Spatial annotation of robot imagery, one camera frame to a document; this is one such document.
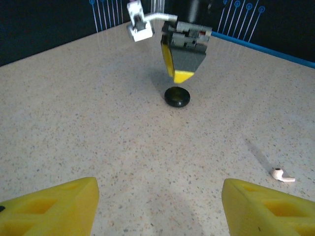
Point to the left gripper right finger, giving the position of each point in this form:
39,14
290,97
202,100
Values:
270,216

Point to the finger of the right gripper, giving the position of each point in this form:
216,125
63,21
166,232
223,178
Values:
168,54
189,61

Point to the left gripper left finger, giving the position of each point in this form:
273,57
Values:
49,216

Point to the black earbud charging case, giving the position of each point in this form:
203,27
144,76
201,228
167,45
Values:
172,102

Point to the blue table edge strip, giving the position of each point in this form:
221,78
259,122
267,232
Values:
270,50

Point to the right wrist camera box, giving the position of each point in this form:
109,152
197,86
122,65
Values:
141,33

